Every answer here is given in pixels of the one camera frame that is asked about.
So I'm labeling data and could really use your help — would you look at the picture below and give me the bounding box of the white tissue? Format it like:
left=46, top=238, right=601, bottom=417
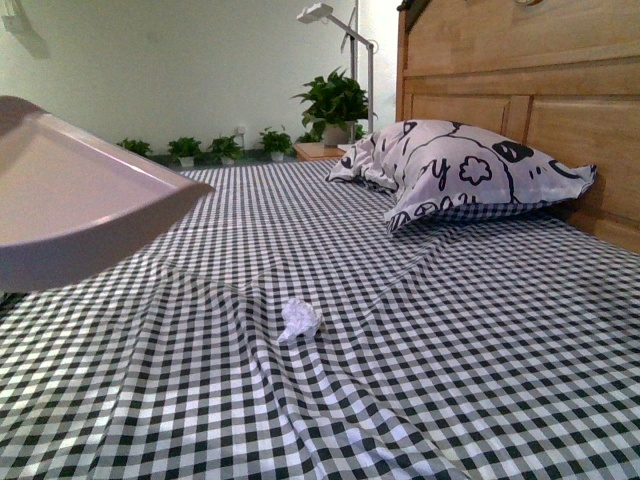
left=278, top=298, right=321, bottom=344

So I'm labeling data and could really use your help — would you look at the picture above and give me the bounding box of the beige plastic dustpan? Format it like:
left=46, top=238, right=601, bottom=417
left=1, top=96, right=213, bottom=293

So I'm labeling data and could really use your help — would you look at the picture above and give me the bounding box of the far wooden nightstand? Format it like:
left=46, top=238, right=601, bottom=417
left=294, top=142, right=345, bottom=161

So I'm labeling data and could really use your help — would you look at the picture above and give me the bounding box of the small potted plant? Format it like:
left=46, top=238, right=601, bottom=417
left=260, top=127, right=293, bottom=162
left=209, top=135, right=244, bottom=166
left=117, top=138, right=152, bottom=158
left=168, top=137, right=201, bottom=168

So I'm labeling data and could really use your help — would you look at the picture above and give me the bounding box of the cartoon print pillow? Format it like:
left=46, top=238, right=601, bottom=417
left=327, top=120, right=596, bottom=232

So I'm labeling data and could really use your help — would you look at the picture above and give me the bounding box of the large green potted plant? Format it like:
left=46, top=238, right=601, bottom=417
left=294, top=69, right=370, bottom=147

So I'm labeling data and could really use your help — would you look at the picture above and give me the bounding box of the black white checkered bedsheet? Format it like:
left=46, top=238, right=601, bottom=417
left=1, top=162, right=639, bottom=479

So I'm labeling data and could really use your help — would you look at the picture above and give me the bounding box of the white floor lamp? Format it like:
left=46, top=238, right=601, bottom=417
left=296, top=1, right=376, bottom=133

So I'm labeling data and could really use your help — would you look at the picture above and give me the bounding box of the wooden bed frame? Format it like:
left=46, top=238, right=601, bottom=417
left=396, top=1, right=639, bottom=251

